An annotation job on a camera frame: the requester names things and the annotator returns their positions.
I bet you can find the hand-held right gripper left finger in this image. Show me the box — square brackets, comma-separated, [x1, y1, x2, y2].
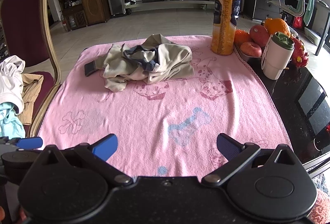
[41, 133, 134, 186]

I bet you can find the black sideboard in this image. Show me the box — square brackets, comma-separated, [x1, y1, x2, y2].
[244, 0, 284, 20]

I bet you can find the beige sweatshirt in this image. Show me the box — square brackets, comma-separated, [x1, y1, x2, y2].
[85, 33, 195, 92]

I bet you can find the wooden cabinet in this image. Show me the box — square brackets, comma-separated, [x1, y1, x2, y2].
[80, 0, 111, 26]

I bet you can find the white flat box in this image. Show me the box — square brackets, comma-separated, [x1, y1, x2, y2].
[304, 27, 323, 45]

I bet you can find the light blue garment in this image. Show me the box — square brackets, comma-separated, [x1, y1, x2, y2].
[0, 102, 26, 138]

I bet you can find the small orange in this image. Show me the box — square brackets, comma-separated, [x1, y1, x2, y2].
[234, 29, 253, 46]

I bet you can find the dark low shelf cabinet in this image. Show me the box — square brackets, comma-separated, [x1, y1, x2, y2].
[59, 0, 87, 31]

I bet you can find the orange juice bottle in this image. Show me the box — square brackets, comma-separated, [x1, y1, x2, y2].
[211, 0, 241, 56]

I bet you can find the white tumbler with green lid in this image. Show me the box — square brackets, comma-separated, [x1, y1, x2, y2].
[261, 32, 295, 80]

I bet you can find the metal fruit tray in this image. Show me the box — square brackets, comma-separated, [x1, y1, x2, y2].
[233, 43, 263, 62]

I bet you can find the metal frame office chair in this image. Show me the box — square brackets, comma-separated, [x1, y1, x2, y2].
[278, 0, 310, 20]

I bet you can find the pink printed towel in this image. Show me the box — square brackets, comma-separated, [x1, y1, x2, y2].
[37, 35, 293, 180]

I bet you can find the pink dragon fruit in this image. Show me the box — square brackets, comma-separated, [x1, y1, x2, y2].
[290, 36, 310, 68]

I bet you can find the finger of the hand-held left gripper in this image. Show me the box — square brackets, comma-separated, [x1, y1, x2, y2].
[16, 137, 43, 149]

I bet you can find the maroon chair with gold frame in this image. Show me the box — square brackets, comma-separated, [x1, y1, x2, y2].
[0, 0, 62, 139]

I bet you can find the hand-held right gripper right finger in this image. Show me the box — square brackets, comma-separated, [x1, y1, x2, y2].
[202, 133, 297, 186]

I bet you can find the green hanging cloth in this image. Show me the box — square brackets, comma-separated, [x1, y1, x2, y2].
[303, 0, 315, 25]

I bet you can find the tan garment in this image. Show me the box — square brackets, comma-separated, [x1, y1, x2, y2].
[17, 73, 44, 126]

